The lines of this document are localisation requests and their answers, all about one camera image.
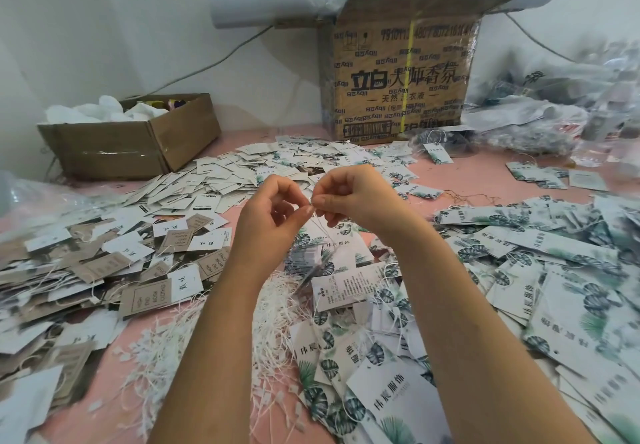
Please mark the white crumpled material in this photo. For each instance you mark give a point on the white crumpled material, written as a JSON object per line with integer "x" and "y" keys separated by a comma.
{"x": 95, "y": 111}

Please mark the person's right hand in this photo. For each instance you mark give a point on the person's right hand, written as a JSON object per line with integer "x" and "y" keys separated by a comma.
{"x": 360, "y": 201}

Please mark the small open cardboard box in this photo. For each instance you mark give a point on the small open cardboard box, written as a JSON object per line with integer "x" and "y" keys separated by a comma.
{"x": 125, "y": 139}

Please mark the large printed cardboard box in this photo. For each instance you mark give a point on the large printed cardboard box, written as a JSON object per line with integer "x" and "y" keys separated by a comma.
{"x": 405, "y": 74}

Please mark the pile of brown white tags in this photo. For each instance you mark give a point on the pile of brown white tags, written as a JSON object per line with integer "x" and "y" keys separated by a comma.
{"x": 80, "y": 289}

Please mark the person's left forearm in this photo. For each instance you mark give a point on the person's left forearm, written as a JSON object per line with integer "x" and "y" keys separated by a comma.
{"x": 205, "y": 369}

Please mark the pile of green leaf tags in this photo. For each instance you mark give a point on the pile of green leaf tags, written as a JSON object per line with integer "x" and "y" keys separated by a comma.
{"x": 500, "y": 299}

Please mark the person's right forearm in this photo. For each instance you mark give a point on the person's right forearm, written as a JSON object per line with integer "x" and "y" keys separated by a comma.
{"x": 480, "y": 349}

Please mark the person's left hand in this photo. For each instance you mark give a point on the person's left hand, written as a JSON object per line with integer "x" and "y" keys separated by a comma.
{"x": 265, "y": 229}

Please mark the heap of small tags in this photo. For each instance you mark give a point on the heap of small tags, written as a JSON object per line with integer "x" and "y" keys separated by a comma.
{"x": 275, "y": 164}

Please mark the heap of clear plastic bags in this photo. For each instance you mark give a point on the heap of clear plastic bags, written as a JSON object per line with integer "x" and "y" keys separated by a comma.
{"x": 555, "y": 109}

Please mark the clear plastic bag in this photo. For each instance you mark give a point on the clear plastic bag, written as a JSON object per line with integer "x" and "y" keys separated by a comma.
{"x": 35, "y": 194}

